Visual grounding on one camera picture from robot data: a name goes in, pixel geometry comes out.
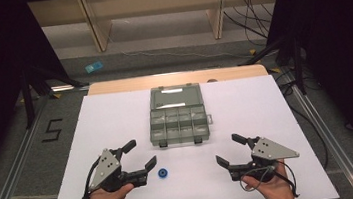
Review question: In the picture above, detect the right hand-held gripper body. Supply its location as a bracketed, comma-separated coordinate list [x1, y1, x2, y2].
[224, 131, 303, 188]

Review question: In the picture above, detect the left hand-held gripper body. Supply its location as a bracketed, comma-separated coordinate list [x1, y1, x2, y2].
[84, 144, 149, 195]

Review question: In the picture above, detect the person's right hand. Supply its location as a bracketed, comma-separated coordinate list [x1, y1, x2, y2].
[239, 158, 296, 199]

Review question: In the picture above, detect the small blue wheel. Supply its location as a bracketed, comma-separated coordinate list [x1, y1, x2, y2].
[156, 167, 170, 180]

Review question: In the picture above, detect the white table mat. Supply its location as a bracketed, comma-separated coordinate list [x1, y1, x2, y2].
[34, 68, 341, 199]

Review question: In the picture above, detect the green clear compartment box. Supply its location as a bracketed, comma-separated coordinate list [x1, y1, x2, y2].
[144, 81, 217, 151]

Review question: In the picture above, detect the blue card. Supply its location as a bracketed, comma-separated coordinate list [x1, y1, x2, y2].
[84, 60, 105, 75]

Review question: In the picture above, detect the black metal stand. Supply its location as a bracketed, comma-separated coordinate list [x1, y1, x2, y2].
[15, 55, 94, 130]
[236, 33, 310, 103]

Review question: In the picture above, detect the light wooden shelf unit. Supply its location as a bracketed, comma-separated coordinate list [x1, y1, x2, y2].
[27, 0, 290, 61]

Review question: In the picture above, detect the grey right gripper cable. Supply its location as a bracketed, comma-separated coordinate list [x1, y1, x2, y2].
[238, 164, 278, 194]

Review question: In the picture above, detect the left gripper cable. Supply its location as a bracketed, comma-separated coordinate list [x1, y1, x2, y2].
[65, 157, 106, 199]

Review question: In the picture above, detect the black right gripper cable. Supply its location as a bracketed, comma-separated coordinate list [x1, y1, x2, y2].
[273, 159, 301, 199]

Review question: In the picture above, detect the long black floor cable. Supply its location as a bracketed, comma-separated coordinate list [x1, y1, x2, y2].
[273, 66, 331, 176]

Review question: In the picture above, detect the short aluminium rail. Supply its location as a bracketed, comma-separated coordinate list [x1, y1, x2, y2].
[49, 81, 92, 95]

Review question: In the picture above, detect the white floor cable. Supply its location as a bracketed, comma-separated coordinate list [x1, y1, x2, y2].
[106, 14, 281, 77]

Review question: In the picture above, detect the thick black floor cable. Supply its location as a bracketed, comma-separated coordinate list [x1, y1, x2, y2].
[223, 5, 269, 44]

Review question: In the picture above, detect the thin black floor cable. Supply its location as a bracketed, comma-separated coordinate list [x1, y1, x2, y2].
[235, 0, 277, 50]

